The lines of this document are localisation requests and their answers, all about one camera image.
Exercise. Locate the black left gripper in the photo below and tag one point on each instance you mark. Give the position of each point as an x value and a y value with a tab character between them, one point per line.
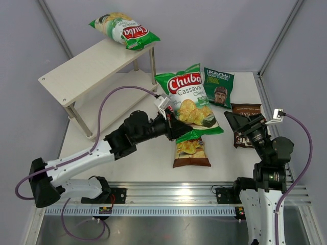
175	127

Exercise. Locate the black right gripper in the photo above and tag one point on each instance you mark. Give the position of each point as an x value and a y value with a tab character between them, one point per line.
238	122

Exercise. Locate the green Chuba chips bag small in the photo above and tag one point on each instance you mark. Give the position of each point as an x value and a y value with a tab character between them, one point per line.
190	102

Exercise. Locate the green Real hand cooked bag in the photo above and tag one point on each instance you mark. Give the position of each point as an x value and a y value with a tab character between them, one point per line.
218	87

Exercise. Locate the green Chuba chips bag large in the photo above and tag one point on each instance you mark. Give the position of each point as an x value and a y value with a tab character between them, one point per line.
124	30

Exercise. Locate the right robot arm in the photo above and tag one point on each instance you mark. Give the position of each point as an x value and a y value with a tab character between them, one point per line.
262	195

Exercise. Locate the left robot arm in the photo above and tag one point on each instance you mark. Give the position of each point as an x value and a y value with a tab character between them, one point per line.
54	180

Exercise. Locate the brown Chuba barbecue chips bag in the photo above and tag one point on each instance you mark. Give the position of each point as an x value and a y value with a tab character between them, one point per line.
191	153

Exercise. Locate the white two-tier wooden shelf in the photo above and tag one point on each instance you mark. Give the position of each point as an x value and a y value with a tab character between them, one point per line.
80	84

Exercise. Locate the brown Kettle sea salt bag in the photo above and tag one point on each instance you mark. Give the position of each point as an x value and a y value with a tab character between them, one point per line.
247	110

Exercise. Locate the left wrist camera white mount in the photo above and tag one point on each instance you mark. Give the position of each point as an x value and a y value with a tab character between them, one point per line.
162	102

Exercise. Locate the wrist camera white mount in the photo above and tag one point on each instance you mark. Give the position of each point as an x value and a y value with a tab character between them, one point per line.
278	116
162	102

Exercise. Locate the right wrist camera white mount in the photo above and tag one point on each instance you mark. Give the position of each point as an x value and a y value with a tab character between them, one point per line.
278	116

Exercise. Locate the right aluminium frame post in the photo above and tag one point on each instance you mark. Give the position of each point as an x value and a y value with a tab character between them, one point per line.
281	35

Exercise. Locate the aluminium frame post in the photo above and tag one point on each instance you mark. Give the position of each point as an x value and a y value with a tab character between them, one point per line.
281	35
54	26

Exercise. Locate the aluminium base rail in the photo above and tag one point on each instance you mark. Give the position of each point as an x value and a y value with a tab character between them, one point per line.
170	194

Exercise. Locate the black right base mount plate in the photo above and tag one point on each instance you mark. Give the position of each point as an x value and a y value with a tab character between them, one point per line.
227	195

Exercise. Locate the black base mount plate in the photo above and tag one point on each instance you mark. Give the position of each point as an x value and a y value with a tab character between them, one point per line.
227	195
117	195

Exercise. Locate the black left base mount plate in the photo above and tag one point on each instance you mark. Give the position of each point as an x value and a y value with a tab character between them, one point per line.
117	195

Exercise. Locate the white slotted cable duct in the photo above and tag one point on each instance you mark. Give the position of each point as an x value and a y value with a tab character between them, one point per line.
141	211

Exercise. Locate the left aluminium frame post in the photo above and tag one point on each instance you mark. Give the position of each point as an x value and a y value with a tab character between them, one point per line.
54	26

